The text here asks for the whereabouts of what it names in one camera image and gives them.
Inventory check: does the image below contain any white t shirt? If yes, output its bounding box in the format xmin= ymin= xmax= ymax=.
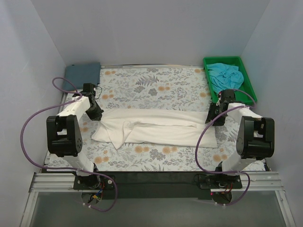
xmin=91 ymin=109 xmax=217 ymax=149

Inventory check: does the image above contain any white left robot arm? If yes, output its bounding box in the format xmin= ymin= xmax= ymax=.
xmin=46 ymin=83 xmax=104 ymax=189

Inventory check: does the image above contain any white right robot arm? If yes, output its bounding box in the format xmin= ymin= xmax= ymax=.
xmin=205 ymin=89 xmax=275 ymax=188

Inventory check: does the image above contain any green plastic bin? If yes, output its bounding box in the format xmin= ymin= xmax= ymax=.
xmin=203 ymin=56 xmax=257 ymax=106

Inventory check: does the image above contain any light blue t shirt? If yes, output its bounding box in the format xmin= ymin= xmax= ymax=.
xmin=207 ymin=63 xmax=244 ymax=94

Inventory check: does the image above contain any floral table cloth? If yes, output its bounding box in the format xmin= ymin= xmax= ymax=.
xmin=79 ymin=67 xmax=239 ymax=171

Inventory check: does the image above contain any folded dark teal t shirt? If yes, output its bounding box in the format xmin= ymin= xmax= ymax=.
xmin=64 ymin=62 xmax=101 ymax=89

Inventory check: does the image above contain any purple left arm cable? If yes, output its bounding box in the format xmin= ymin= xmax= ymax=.
xmin=20 ymin=77 xmax=118 ymax=212

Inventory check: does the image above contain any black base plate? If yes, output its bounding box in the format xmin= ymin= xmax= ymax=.
xmin=73 ymin=171 xmax=244 ymax=199

